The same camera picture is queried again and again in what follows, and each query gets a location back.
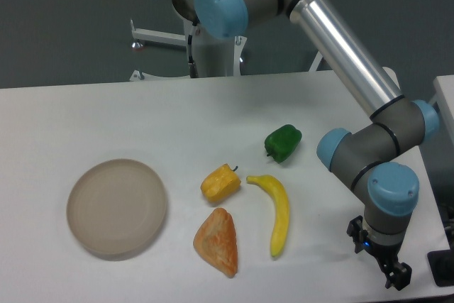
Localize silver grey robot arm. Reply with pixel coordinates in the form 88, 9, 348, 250
180, 0, 439, 290

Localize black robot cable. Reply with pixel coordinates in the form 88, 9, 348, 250
187, 21, 199, 79

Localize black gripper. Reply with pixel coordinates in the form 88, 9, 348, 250
346, 216, 412, 291

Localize yellow toy bell pepper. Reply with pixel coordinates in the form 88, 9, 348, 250
200, 164, 241, 203

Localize yellow toy banana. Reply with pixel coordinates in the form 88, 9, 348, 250
246, 175, 290, 258

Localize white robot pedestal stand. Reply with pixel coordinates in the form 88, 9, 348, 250
128, 18, 323, 82

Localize orange toy pastry wedge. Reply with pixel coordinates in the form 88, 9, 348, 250
193, 208, 238, 278

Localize green toy bell pepper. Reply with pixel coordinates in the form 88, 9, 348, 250
264, 124, 302, 163

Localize black box at right edge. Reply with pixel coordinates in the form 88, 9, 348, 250
427, 250, 453, 287

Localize beige round plate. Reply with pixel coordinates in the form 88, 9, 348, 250
66, 159, 167, 260

